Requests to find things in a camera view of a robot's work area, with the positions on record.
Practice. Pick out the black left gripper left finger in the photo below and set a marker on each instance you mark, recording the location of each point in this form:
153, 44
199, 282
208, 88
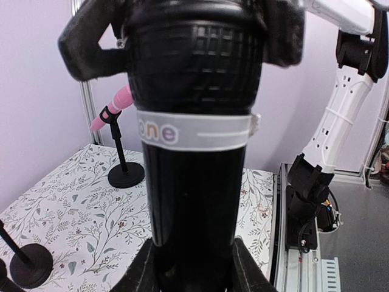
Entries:
141, 274

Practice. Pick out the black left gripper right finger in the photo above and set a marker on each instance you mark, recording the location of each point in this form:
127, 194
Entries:
246, 275

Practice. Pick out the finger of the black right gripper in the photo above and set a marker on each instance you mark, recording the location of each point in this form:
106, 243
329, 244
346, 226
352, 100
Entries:
79, 42
285, 29

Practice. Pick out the pink microphone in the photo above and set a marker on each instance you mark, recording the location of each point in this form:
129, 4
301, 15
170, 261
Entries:
122, 100

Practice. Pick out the short black mic stand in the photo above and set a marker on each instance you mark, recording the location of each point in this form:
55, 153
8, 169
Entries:
126, 174

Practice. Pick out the black microphone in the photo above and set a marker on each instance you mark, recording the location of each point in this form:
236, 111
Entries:
194, 68

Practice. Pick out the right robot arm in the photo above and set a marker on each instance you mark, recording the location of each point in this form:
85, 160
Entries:
361, 52

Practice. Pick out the right aluminium frame post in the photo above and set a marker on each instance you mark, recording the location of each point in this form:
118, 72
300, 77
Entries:
86, 92

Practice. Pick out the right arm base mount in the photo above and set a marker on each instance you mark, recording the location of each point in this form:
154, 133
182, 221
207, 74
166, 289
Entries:
306, 220

